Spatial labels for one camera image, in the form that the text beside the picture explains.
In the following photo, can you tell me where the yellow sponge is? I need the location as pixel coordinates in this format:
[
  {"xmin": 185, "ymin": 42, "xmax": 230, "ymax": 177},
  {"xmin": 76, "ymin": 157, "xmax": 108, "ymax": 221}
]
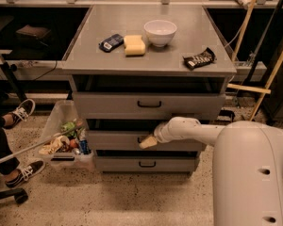
[{"xmin": 124, "ymin": 35, "xmax": 145, "ymax": 56}]

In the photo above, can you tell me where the lower black white sneaker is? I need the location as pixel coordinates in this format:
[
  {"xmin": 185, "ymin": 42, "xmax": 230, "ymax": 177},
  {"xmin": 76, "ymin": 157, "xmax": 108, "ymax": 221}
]
[{"xmin": 5, "ymin": 160, "xmax": 45, "ymax": 188}]

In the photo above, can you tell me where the white bowl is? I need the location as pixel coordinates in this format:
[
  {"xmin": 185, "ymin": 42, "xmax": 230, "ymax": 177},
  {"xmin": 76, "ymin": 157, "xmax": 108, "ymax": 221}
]
[{"xmin": 143, "ymin": 20, "xmax": 177, "ymax": 47}]

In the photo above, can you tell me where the blue soda can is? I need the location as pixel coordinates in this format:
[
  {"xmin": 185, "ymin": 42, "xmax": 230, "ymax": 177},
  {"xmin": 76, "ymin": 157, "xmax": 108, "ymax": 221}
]
[{"xmin": 79, "ymin": 140, "xmax": 91, "ymax": 154}]

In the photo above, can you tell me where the brown box on shelf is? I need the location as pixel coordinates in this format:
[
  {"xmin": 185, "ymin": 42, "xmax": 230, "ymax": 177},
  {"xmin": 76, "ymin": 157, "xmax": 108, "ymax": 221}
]
[{"xmin": 16, "ymin": 24, "xmax": 51, "ymax": 40}]

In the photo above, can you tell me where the blue snack packet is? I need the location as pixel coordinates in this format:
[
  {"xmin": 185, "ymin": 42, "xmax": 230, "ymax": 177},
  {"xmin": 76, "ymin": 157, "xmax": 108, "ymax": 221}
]
[{"xmin": 99, "ymin": 34, "xmax": 124, "ymax": 53}]

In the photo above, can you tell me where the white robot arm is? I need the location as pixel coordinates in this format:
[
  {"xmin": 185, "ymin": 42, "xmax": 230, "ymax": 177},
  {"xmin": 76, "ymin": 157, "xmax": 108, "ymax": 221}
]
[{"xmin": 140, "ymin": 117, "xmax": 283, "ymax": 226}]

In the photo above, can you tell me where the upper black white sneaker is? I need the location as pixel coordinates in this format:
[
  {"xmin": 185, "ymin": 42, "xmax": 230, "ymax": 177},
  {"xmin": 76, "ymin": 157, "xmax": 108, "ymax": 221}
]
[{"xmin": 3, "ymin": 99, "xmax": 35, "ymax": 129}]

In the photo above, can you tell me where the grey bottom drawer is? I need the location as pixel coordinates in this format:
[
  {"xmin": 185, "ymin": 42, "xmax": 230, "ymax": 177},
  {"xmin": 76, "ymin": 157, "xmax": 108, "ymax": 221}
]
[{"xmin": 94, "ymin": 156, "xmax": 199, "ymax": 172}]

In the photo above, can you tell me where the grey drawer cabinet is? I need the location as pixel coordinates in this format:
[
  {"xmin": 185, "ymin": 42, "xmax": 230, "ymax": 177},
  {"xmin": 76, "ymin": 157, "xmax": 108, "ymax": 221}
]
[{"xmin": 61, "ymin": 4, "xmax": 238, "ymax": 175}]

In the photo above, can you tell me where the grey drawer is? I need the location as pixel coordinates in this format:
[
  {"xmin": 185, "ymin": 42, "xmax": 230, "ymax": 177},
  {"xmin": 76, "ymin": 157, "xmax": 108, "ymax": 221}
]
[
  {"xmin": 87, "ymin": 131, "xmax": 206, "ymax": 152},
  {"xmin": 73, "ymin": 92, "xmax": 225, "ymax": 121},
  {"xmin": 94, "ymin": 156, "xmax": 199, "ymax": 172}
]

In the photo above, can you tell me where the metal pole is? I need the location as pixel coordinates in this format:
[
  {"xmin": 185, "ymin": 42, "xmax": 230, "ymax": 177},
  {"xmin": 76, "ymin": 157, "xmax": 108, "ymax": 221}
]
[{"xmin": 0, "ymin": 125, "xmax": 83, "ymax": 164}]

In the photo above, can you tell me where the grey top drawer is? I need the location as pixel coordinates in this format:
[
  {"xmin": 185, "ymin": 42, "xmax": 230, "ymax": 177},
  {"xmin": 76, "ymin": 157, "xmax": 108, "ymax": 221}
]
[{"xmin": 73, "ymin": 92, "xmax": 225, "ymax": 121}]

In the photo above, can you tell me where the wooden stick frame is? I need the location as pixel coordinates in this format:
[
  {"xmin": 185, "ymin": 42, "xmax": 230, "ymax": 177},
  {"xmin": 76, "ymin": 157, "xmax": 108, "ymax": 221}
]
[{"xmin": 226, "ymin": 0, "xmax": 283, "ymax": 122}]

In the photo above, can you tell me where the clear plastic bin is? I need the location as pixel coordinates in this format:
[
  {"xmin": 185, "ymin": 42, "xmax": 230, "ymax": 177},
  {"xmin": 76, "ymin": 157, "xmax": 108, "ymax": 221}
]
[{"xmin": 36, "ymin": 100, "xmax": 95, "ymax": 171}]

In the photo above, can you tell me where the black white sneaker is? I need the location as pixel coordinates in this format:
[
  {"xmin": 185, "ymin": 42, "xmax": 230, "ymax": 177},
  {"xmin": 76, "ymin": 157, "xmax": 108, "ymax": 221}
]
[
  {"xmin": 3, "ymin": 99, "xmax": 35, "ymax": 129},
  {"xmin": 5, "ymin": 160, "xmax": 45, "ymax": 188}
]

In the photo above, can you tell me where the black chair base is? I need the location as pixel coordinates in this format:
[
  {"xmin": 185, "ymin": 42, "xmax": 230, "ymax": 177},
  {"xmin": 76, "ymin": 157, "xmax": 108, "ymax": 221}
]
[{"xmin": 0, "ymin": 188, "xmax": 28, "ymax": 204}]

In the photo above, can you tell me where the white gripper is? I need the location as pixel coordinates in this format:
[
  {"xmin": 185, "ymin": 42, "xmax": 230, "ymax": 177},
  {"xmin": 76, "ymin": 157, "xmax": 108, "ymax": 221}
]
[{"xmin": 140, "ymin": 122, "xmax": 171, "ymax": 149}]

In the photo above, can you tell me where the black candy bar wrapper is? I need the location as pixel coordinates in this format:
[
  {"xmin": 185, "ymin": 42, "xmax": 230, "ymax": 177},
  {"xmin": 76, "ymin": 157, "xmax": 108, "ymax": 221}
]
[{"xmin": 183, "ymin": 48, "xmax": 216, "ymax": 70}]

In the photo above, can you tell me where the green snack bag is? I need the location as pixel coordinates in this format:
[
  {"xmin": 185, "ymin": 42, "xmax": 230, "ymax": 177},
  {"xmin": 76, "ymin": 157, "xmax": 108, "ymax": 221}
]
[{"xmin": 60, "ymin": 121, "xmax": 76, "ymax": 138}]

